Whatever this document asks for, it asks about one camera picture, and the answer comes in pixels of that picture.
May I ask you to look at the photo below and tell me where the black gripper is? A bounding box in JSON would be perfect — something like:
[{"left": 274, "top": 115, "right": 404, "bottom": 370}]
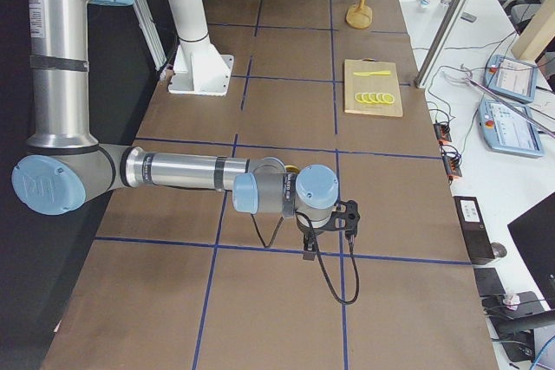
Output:
[{"left": 296, "top": 212, "right": 321, "bottom": 261}]

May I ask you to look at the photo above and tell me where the dark blue mug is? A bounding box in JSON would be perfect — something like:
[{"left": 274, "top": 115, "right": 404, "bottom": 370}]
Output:
[{"left": 285, "top": 165, "right": 300, "bottom": 174}]

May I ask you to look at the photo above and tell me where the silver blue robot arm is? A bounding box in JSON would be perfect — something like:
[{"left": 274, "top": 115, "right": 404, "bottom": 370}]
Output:
[{"left": 11, "top": 0, "right": 345, "bottom": 253}]

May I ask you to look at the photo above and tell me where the wooden cup storage rack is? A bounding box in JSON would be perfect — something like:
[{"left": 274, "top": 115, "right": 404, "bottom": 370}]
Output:
[{"left": 345, "top": 0, "right": 373, "bottom": 29}]

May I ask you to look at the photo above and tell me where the lemon slice two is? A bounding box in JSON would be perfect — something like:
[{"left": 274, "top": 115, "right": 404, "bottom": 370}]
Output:
[{"left": 362, "top": 93, "right": 374, "bottom": 104}]

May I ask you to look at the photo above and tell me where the black box with label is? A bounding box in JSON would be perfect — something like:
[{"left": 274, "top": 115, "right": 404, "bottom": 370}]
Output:
[{"left": 454, "top": 196, "right": 495, "bottom": 265}]

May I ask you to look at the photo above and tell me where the lemon slice four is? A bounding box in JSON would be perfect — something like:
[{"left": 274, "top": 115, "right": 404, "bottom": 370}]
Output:
[{"left": 375, "top": 93, "right": 385, "bottom": 104}]

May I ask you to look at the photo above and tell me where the wooden cutting board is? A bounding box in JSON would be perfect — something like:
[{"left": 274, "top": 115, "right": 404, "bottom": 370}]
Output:
[{"left": 343, "top": 59, "right": 403, "bottom": 118}]

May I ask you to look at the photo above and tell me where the orange black power strip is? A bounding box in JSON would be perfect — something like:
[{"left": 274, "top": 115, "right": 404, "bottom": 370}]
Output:
[{"left": 434, "top": 122, "right": 452, "bottom": 145}]

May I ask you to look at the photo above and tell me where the yellow plastic knife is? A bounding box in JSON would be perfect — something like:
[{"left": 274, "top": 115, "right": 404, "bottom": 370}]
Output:
[{"left": 352, "top": 70, "right": 391, "bottom": 77}]

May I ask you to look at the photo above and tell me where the black computer monitor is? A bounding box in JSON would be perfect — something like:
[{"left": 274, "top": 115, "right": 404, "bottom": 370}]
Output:
[{"left": 508, "top": 196, "right": 554, "bottom": 308}]

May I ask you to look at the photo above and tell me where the near teach pendant tablet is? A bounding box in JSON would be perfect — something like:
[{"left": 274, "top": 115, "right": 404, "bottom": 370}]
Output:
[{"left": 478, "top": 99, "right": 545, "bottom": 158}]

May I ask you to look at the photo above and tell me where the teach pendant tablet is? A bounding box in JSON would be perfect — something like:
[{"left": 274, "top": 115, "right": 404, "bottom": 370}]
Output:
[
  {"left": 484, "top": 55, "right": 538, "bottom": 104},
  {"left": 478, "top": 99, "right": 545, "bottom": 158}
]

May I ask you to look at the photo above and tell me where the far teach pendant tablet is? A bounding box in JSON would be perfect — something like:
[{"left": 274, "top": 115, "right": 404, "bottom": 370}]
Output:
[{"left": 484, "top": 55, "right": 538, "bottom": 104}]

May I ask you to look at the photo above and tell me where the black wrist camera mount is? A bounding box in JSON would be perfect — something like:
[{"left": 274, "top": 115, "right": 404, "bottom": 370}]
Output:
[{"left": 321, "top": 200, "right": 360, "bottom": 235}]

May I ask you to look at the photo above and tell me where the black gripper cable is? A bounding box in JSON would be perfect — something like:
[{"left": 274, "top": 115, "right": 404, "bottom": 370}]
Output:
[{"left": 250, "top": 209, "right": 361, "bottom": 305}]

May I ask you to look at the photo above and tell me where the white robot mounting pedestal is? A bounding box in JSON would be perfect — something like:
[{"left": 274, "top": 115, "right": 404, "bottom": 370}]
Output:
[{"left": 168, "top": 0, "right": 234, "bottom": 96}]

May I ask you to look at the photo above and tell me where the aluminium frame post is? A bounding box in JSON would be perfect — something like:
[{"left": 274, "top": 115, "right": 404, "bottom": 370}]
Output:
[{"left": 415, "top": 0, "right": 468, "bottom": 88}]

